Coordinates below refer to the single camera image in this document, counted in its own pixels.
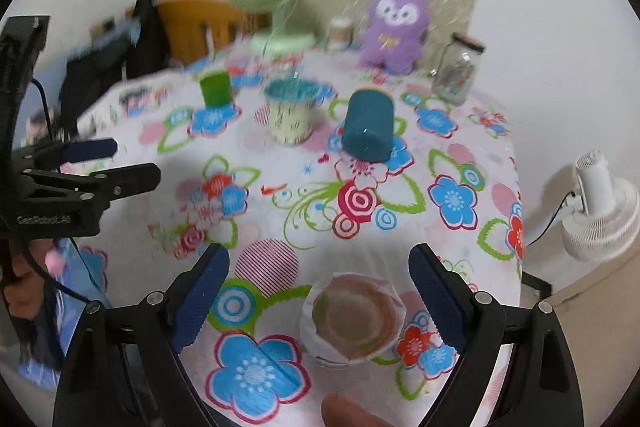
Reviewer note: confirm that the small beige paper cup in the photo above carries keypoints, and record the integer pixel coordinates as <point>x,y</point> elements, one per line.
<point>340,34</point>

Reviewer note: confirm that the beige cabinet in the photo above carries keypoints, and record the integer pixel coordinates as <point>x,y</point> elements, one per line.
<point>592,302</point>

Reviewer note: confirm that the white paper cup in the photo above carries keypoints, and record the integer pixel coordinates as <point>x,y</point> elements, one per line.
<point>350,319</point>

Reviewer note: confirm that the wooden chair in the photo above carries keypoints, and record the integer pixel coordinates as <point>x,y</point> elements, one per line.
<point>192,27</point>

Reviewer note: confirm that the floral tablecloth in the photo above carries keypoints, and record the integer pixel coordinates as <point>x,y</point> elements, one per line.
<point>310,217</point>

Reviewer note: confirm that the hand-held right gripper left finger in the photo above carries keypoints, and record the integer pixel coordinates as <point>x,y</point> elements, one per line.
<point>199,304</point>

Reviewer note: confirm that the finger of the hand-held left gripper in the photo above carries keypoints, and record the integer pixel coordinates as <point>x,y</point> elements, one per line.
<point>90,149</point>
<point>127,181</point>

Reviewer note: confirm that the glass jar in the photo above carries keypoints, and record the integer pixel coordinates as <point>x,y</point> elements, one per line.
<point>457,77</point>

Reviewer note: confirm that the black bag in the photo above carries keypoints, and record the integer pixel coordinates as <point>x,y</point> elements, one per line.
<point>147,42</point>

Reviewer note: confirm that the person's left forearm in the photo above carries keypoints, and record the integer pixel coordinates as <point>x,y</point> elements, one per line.
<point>22,289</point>

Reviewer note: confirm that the dark furniture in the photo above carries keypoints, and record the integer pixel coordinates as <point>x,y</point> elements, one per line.
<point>85,77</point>

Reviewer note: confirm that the white fan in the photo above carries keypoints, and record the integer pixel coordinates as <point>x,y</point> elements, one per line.
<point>600,217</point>

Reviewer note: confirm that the purple plush toy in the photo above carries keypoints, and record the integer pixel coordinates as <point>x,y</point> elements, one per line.
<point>395,37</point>

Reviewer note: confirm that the cream patterned cup teal rim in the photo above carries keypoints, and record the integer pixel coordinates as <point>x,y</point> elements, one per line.
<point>290,119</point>

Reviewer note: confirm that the person's right hand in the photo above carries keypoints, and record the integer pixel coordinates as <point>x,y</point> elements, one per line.
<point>352,413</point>

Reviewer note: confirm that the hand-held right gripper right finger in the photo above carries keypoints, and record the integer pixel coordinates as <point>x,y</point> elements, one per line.
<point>436,304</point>

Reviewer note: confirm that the green cup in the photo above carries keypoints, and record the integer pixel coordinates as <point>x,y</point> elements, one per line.
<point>216,89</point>

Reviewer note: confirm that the blue cloth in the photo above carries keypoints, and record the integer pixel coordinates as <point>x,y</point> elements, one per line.
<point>42,347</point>

